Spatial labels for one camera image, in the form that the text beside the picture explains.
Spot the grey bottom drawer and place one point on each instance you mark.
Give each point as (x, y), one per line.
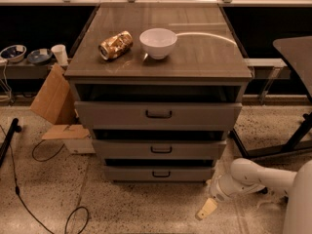
(158, 173)

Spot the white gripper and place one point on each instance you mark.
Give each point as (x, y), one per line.
(219, 190)

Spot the brown cardboard box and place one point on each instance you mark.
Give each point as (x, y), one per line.
(55, 103)

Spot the grey drawer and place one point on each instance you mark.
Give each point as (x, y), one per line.
(175, 116)
(158, 149)
(158, 173)

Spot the crushed gold soda can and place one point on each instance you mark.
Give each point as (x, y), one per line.
(115, 46)

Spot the grey middle drawer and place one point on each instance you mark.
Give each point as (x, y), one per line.
(158, 149)

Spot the grey wall ledge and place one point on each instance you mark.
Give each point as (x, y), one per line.
(25, 70)

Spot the white paper cup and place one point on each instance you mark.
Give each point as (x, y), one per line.
(60, 53)

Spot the blue patterned bowl right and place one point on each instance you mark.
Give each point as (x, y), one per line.
(40, 56)

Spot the dark side table top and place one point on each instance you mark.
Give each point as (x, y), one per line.
(297, 53)

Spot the grey drawer cabinet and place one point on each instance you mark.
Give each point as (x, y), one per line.
(206, 66)

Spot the grey top drawer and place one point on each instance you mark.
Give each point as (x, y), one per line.
(175, 116)

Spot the black stand leg left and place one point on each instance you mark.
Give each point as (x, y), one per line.
(14, 128)

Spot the blue patterned bowl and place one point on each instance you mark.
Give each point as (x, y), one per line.
(14, 53)
(40, 56)

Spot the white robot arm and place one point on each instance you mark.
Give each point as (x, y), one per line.
(246, 176)

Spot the blue patterned bowl left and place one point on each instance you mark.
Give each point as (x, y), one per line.
(14, 53)

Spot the white bowl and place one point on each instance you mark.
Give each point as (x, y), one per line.
(157, 43)

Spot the black table base frame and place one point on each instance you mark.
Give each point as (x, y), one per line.
(294, 144)

